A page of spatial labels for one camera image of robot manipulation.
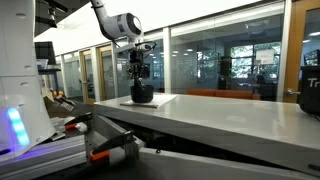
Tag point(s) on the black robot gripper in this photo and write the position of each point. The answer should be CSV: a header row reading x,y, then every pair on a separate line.
x,y
137,68

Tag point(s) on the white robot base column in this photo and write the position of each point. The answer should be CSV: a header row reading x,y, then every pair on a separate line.
x,y
24,121

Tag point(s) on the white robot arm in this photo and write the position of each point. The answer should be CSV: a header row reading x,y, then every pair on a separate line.
x,y
123,25

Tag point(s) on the black pot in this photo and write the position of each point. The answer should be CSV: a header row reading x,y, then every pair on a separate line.
x,y
142,94

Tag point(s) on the white legal pad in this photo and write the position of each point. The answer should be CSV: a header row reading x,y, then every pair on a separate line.
x,y
158,101

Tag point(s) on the orange sofa behind glass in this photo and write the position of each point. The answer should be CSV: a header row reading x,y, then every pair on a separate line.
x,y
237,94

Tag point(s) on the near black orange clamp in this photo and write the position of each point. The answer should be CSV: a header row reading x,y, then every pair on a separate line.
x,y
102,151

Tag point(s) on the black orange clamp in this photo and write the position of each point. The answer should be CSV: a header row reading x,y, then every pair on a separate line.
x,y
102,151
73,121

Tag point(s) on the far black orange clamp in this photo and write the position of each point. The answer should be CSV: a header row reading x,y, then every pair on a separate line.
x,y
73,121

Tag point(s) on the cardboard boxes pile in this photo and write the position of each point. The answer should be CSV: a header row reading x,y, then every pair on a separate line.
x,y
58,106

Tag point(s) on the black shelf with bin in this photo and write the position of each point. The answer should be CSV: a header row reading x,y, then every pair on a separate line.
x,y
45,57

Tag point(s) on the black monitor at right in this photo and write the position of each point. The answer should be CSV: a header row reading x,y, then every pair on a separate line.
x,y
310,90

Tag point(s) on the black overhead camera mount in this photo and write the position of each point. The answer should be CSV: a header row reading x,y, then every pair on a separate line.
x,y
53,7

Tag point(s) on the wooden door with handle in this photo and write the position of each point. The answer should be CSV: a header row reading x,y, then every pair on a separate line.
x,y
304,33

